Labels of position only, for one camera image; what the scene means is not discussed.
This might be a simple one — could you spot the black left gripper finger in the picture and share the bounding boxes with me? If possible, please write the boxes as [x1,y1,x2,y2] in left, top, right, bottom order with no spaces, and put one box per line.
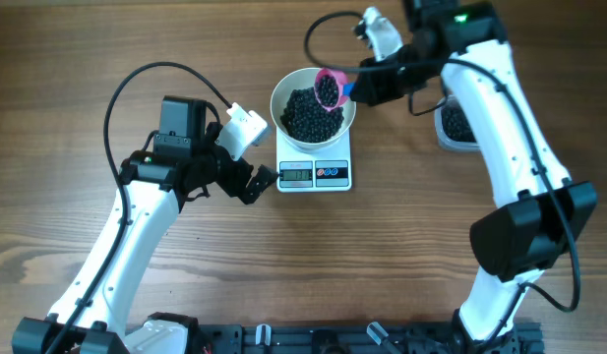
[246,165,279,196]
[238,190,259,205]

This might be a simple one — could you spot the pink scoop with blue handle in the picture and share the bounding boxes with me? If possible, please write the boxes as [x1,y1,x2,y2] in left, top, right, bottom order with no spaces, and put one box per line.
[313,68,354,111]

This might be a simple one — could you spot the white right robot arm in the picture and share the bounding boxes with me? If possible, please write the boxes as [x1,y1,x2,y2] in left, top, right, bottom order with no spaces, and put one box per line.
[351,1,597,352]

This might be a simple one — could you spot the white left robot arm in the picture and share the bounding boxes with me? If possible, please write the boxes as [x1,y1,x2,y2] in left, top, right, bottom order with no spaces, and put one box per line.
[12,96,277,353]

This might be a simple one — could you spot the white digital kitchen scale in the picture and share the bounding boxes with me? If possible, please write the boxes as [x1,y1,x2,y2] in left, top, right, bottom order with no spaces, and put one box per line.
[276,132,352,193]

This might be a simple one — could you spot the black beans in bowl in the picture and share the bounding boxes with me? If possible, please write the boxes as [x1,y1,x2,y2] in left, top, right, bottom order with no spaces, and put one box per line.
[280,88,344,144]

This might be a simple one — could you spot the white bowl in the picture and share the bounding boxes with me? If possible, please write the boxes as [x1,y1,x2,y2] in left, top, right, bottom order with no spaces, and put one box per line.
[270,68,356,150]

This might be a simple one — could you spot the black beans in container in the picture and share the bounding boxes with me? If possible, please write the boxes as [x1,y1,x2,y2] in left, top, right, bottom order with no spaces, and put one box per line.
[441,105,476,143]

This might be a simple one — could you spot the clear plastic bean container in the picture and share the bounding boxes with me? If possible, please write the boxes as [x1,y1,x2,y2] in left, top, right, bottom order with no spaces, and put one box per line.
[434,95,480,152]

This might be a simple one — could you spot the black mounting rail base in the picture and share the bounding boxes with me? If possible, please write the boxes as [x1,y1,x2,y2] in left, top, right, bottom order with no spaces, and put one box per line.
[105,322,545,354]

